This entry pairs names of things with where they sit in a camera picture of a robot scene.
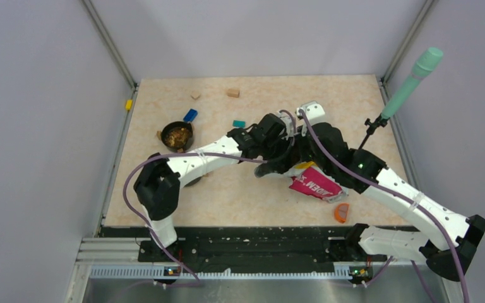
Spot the pet food bag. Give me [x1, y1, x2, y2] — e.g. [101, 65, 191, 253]
[254, 160, 349, 205]

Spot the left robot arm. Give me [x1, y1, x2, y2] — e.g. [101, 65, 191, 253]
[133, 110, 296, 261]

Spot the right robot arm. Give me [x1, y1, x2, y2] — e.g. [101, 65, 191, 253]
[296, 102, 485, 282]

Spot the black pet bowl near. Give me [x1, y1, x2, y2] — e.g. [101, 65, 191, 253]
[179, 175, 202, 187]

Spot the black pet bowl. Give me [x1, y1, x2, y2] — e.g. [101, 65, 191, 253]
[157, 121, 194, 152]
[179, 175, 202, 187]

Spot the black pet bowl far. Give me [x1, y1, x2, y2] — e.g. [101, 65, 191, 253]
[157, 121, 194, 152]

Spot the teal block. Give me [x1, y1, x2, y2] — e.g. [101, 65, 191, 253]
[232, 120, 246, 128]

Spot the wooden block right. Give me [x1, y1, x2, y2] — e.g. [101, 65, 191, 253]
[226, 88, 240, 98]

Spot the wooden block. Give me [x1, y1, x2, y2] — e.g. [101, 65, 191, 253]
[190, 92, 201, 100]
[226, 88, 240, 98]

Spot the black mini tripod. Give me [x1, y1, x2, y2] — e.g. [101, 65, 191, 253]
[358, 116, 388, 150]

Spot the orange plastic piece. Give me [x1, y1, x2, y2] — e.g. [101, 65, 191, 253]
[333, 203, 350, 223]

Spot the blue block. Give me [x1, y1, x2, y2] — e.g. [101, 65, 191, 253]
[183, 109, 198, 123]

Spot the wooden block left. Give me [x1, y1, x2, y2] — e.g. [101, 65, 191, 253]
[190, 92, 201, 100]

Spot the mint green microphone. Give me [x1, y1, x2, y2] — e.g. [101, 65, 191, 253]
[380, 47, 443, 120]

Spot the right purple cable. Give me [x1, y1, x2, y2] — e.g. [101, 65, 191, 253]
[299, 107, 471, 303]

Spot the purple cable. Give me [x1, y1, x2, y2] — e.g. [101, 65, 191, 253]
[299, 107, 471, 303]
[122, 109, 297, 287]

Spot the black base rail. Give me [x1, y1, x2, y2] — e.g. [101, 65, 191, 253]
[138, 225, 388, 275]

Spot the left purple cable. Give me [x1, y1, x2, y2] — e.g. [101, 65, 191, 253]
[122, 109, 297, 287]

